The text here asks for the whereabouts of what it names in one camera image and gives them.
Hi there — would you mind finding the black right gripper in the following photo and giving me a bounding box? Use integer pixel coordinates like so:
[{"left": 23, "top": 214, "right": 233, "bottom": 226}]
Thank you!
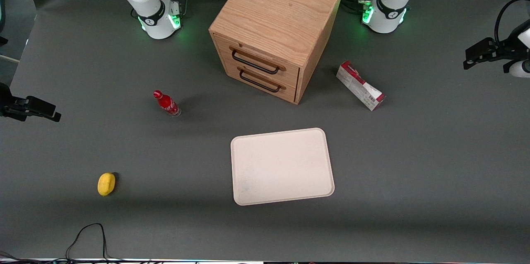
[{"left": 0, "top": 83, "right": 62, "bottom": 123}]

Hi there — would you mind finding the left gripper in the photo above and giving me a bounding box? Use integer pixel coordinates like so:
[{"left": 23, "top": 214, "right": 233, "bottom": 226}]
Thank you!
[{"left": 463, "top": 38, "right": 530, "bottom": 74}]

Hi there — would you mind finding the red cookie box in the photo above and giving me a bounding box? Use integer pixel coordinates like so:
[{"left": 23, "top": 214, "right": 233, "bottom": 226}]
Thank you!
[{"left": 336, "top": 60, "right": 386, "bottom": 111}]

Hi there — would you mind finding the beige plastic tray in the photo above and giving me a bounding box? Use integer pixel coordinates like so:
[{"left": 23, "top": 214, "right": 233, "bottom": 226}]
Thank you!
[{"left": 230, "top": 128, "right": 335, "bottom": 206}]

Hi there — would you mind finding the yellow lemon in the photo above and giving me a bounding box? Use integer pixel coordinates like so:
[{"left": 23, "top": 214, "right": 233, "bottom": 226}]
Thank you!
[{"left": 97, "top": 172, "right": 116, "bottom": 196}]

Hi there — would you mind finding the red cola bottle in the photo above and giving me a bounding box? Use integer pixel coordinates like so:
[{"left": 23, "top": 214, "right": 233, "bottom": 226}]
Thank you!
[{"left": 153, "top": 90, "right": 181, "bottom": 118}]

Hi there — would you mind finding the wooden drawer cabinet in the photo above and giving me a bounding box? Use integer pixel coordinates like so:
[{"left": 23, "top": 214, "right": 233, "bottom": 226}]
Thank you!
[{"left": 209, "top": 0, "right": 345, "bottom": 105}]

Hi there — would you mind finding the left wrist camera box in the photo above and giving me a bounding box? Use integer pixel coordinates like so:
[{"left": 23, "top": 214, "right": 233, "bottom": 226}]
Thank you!
[{"left": 465, "top": 38, "right": 496, "bottom": 61}]

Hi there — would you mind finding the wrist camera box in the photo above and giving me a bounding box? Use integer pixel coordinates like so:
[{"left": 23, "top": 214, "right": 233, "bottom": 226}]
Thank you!
[
  {"left": 465, "top": 38, "right": 496, "bottom": 61},
  {"left": 26, "top": 96, "right": 57, "bottom": 117}
]

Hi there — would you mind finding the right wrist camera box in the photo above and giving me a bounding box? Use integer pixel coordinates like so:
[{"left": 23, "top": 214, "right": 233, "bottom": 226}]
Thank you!
[{"left": 26, "top": 96, "right": 57, "bottom": 117}]

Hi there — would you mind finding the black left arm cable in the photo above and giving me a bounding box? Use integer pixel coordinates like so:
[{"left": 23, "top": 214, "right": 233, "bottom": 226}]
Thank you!
[{"left": 494, "top": 0, "right": 530, "bottom": 43}]

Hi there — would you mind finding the black hanging strap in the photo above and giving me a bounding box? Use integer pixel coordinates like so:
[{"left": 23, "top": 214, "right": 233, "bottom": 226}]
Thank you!
[{"left": 0, "top": 0, "right": 14, "bottom": 47}]

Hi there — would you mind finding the looped black table cable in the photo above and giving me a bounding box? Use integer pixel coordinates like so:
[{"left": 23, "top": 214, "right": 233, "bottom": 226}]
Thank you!
[{"left": 65, "top": 223, "right": 125, "bottom": 264}]

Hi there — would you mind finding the wooden drawer with short handle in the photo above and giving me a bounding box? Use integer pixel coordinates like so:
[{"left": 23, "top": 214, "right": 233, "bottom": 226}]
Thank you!
[{"left": 224, "top": 58, "right": 298, "bottom": 103}]

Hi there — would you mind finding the wooden drawer with long handle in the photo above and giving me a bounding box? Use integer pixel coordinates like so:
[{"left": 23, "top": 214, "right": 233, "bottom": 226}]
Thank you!
[{"left": 214, "top": 34, "right": 300, "bottom": 89}]

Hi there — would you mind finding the long black drawer handle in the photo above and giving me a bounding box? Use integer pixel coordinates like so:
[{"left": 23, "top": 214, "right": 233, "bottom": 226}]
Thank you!
[{"left": 229, "top": 46, "right": 286, "bottom": 75}]

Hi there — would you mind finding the short black drawer handle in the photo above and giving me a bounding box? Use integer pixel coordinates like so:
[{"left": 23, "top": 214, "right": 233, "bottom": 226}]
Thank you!
[{"left": 237, "top": 66, "right": 286, "bottom": 93}]

